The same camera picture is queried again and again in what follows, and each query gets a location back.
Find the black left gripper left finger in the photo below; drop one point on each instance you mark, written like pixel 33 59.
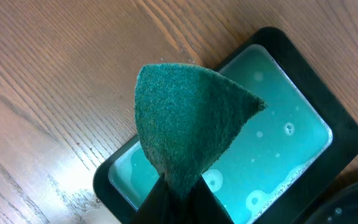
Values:
pixel 156 207

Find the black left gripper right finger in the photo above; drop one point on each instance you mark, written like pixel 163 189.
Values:
pixel 205 207

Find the green scouring pad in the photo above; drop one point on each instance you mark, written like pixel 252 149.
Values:
pixel 186 117

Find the black rectangular soap water tray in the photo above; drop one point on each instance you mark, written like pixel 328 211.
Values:
pixel 279 163

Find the round black tray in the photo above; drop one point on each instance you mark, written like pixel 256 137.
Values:
pixel 342 208

